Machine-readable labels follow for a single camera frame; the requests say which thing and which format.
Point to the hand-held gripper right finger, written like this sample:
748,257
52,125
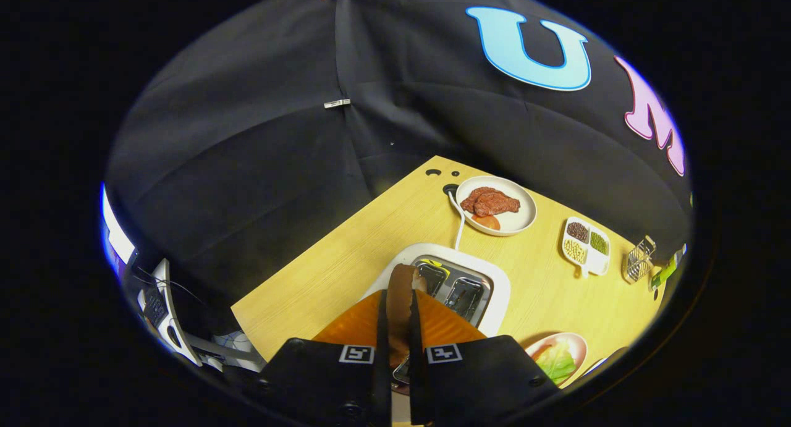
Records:
476,377

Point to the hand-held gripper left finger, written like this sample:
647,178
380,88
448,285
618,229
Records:
334,377

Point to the green lettuce leaf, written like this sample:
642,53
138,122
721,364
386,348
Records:
557,362

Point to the toasted bread slice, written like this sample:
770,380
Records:
400,303

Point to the white toaster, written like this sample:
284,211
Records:
499,291

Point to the pink plate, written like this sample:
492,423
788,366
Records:
579,346

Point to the white square plate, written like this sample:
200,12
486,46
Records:
596,366

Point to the orange-red food slice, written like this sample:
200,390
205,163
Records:
487,222

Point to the white round plate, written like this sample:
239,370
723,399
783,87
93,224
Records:
522,220

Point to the white divided bean dish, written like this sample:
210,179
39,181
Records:
596,263

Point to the brown meat slices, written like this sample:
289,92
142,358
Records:
491,201

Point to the white device with keypad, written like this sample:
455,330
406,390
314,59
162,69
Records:
167,309

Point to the green label plastic bottle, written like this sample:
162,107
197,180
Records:
664,272

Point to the black backdrop cloth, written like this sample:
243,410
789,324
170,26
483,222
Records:
247,136

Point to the white clip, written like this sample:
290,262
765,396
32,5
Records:
337,103

